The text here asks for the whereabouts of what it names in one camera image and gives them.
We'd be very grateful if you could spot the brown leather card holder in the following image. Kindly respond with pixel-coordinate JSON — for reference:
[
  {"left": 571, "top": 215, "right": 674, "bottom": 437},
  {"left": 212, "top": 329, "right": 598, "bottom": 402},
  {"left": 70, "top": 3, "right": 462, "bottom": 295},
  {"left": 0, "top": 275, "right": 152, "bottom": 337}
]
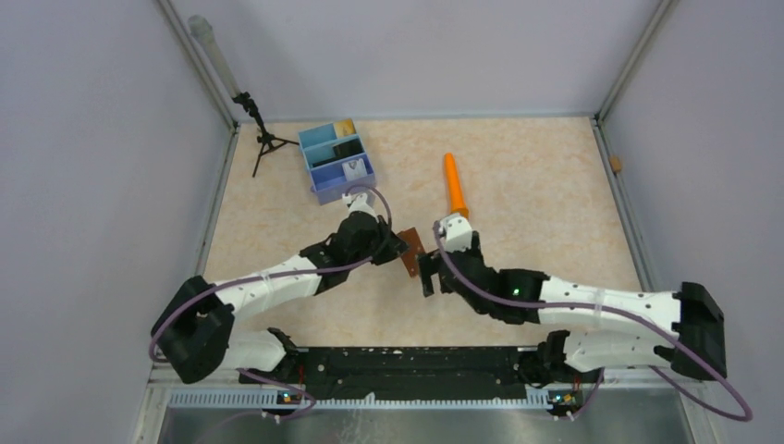
[{"left": 398, "top": 228, "right": 425, "bottom": 278}]

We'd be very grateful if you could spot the silver card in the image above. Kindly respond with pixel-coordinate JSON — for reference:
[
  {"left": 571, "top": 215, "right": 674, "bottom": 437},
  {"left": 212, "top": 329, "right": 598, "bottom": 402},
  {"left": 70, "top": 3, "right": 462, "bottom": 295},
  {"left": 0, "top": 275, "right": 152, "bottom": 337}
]
[{"left": 341, "top": 157, "right": 369, "bottom": 181}]

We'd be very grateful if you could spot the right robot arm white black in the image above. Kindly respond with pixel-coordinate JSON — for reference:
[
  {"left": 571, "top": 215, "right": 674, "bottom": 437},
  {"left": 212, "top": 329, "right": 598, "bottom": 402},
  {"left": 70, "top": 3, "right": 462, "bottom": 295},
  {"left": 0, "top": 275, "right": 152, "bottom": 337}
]
[{"left": 416, "top": 234, "right": 728, "bottom": 381}]

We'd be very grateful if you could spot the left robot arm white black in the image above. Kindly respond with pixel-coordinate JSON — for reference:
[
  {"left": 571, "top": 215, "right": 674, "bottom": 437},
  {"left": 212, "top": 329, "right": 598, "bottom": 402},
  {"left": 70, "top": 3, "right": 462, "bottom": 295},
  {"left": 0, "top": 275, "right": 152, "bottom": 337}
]
[{"left": 150, "top": 212, "right": 409, "bottom": 384}]

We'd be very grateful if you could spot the black card in tray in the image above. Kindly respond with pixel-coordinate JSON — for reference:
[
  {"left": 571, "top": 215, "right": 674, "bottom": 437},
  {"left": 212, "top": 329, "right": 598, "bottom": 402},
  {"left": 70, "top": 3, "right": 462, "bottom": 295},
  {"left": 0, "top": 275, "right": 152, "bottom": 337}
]
[{"left": 312, "top": 139, "right": 364, "bottom": 167}]

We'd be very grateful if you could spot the gold card in tray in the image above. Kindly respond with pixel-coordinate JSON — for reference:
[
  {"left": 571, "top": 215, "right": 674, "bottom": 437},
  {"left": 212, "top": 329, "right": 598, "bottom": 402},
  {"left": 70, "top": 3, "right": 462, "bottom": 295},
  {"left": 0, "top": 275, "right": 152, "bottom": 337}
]
[{"left": 333, "top": 118, "right": 357, "bottom": 139}]

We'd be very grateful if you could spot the orange cylinder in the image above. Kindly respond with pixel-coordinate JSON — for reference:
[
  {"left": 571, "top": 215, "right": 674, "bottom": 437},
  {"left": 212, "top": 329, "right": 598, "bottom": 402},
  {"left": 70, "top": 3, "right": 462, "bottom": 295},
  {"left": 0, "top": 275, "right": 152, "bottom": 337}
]
[{"left": 443, "top": 153, "right": 470, "bottom": 218}]

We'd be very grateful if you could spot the blue compartment tray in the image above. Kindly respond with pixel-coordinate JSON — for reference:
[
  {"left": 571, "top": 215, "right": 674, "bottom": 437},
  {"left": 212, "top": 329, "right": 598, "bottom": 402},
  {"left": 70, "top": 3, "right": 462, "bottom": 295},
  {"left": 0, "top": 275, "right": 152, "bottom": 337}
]
[{"left": 298, "top": 121, "right": 376, "bottom": 205}]

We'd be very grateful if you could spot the small black tripod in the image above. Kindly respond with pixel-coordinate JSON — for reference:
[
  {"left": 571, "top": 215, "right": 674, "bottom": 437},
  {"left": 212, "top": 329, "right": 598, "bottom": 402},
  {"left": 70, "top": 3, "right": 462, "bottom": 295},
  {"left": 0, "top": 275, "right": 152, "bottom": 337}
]
[{"left": 232, "top": 92, "right": 300, "bottom": 178}]

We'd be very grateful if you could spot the small tan block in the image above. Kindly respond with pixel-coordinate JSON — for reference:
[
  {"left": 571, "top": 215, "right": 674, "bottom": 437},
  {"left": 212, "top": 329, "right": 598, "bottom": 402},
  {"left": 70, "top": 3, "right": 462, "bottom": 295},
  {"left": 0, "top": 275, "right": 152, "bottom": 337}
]
[{"left": 608, "top": 155, "right": 623, "bottom": 174}]

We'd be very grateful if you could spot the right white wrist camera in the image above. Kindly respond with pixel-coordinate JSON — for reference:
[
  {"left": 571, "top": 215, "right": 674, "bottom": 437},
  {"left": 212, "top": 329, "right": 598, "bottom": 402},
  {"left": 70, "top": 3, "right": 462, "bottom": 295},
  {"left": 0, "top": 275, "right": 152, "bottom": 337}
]
[{"left": 437, "top": 213, "right": 473, "bottom": 253}]

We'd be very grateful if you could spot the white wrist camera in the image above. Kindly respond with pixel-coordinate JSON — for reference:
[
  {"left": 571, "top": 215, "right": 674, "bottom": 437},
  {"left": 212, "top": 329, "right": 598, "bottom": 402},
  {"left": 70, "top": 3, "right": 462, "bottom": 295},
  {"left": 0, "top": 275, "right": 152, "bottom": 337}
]
[
  {"left": 341, "top": 191, "right": 377, "bottom": 217},
  {"left": 437, "top": 213, "right": 473, "bottom": 253}
]

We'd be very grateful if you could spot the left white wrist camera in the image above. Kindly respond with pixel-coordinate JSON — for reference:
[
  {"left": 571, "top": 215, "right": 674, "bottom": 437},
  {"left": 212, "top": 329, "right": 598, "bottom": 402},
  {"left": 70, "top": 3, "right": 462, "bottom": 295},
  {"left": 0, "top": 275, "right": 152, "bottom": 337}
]
[{"left": 341, "top": 191, "right": 377, "bottom": 217}]

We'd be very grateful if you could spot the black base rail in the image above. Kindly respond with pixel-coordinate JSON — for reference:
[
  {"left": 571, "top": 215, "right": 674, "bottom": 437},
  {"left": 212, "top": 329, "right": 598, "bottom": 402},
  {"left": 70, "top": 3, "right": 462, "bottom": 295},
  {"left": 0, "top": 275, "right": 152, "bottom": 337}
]
[{"left": 239, "top": 344, "right": 605, "bottom": 404}]

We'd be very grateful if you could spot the white cable duct strip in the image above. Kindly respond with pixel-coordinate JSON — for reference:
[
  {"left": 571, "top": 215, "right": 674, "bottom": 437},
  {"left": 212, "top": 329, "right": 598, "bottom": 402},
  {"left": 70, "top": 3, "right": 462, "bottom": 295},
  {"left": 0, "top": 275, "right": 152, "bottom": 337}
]
[{"left": 167, "top": 388, "right": 552, "bottom": 410}]

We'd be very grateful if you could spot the grey tube on frame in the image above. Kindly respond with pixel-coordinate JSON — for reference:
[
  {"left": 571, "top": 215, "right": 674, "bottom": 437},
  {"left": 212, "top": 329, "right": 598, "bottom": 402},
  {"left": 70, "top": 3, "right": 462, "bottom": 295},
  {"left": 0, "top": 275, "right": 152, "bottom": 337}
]
[{"left": 187, "top": 15, "right": 242, "bottom": 100}]

